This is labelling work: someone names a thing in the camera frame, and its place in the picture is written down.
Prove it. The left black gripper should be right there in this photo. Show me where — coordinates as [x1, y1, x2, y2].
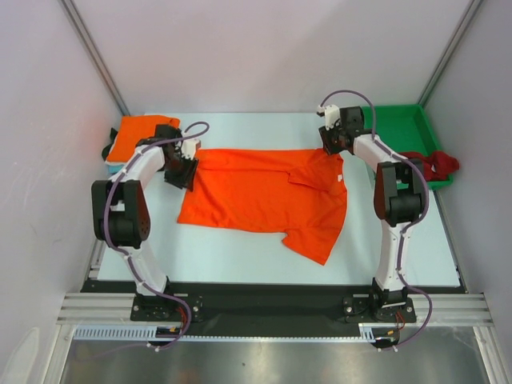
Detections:
[161, 152, 198, 192]

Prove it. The orange t shirt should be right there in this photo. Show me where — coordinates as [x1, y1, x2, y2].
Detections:
[118, 115, 181, 156]
[177, 149, 348, 265]

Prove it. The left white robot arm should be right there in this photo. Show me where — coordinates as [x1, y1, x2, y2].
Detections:
[91, 122, 210, 320]

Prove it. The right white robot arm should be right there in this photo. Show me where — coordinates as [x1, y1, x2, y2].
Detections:
[317, 105, 429, 321]

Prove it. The green plastic bin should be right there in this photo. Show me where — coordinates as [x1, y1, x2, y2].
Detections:
[359, 103, 455, 189]

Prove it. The folded orange t shirt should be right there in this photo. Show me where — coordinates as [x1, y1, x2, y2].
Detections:
[118, 115, 181, 156]

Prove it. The folded light blue t shirt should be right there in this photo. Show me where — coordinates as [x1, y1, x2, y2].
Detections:
[106, 165, 123, 174]

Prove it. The folded black t shirt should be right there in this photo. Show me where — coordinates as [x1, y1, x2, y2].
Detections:
[101, 127, 118, 161]

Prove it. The dark red t shirt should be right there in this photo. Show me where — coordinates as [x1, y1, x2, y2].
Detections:
[401, 150, 460, 182]

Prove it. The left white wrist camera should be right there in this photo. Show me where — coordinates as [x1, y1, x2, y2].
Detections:
[181, 138, 201, 160]

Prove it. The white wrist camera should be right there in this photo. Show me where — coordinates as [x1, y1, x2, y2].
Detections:
[317, 105, 341, 130]
[181, 138, 201, 160]

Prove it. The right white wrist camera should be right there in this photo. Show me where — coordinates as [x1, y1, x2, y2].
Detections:
[317, 105, 341, 130]

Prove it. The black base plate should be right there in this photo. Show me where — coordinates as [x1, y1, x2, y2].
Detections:
[81, 279, 467, 338]

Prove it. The right aluminium corner post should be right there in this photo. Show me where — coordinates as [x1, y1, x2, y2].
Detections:
[417, 0, 486, 108]

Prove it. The aluminium corner post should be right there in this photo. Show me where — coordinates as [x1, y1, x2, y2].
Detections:
[417, 0, 486, 108]
[58, 0, 130, 116]

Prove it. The light blue cable duct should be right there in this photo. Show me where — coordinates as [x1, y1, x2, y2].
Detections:
[74, 325, 398, 343]

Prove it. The left aluminium corner post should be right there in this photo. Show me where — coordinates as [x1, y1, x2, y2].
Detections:
[58, 0, 130, 116]

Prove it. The aluminium front rail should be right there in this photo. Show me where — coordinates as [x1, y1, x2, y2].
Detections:
[57, 293, 494, 326]

